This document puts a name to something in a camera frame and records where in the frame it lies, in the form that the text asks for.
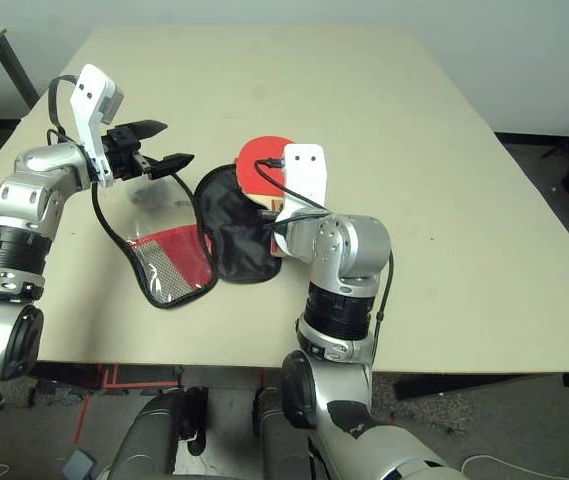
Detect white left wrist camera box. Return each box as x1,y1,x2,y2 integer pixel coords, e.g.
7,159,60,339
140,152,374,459
68,62,127,190

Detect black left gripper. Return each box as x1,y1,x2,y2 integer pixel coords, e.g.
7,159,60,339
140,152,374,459
98,119,197,183

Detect grey robot left leg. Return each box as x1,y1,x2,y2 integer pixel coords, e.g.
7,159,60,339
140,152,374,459
107,386,211,480

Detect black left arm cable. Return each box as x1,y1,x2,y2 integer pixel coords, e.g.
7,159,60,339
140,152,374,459
45,74,84,147

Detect white floor cable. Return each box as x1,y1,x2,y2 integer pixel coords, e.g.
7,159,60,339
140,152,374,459
460,451,569,480

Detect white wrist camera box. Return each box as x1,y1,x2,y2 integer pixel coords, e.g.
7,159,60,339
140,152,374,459
272,142,330,259
68,62,127,190

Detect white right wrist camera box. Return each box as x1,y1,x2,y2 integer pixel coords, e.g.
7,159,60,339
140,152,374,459
272,142,330,259

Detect grey foot pedal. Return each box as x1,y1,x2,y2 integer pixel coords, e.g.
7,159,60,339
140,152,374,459
60,448,98,480

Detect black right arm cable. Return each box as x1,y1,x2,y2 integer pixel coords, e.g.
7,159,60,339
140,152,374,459
253,156,396,372

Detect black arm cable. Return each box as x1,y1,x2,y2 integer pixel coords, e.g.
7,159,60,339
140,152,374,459
253,156,396,372
45,74,84,147

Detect red black paddle case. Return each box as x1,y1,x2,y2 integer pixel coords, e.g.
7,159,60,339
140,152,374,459
90,162,286,309

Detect grey robot right leg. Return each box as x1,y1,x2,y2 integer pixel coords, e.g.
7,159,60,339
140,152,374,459
252,384,326,480

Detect grey robot leg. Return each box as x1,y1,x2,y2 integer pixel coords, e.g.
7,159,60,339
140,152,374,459
252,384,326,480
107,386,211,480

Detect red ping-pong paddle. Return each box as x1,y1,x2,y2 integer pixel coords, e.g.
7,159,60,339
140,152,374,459
235,133,298,259

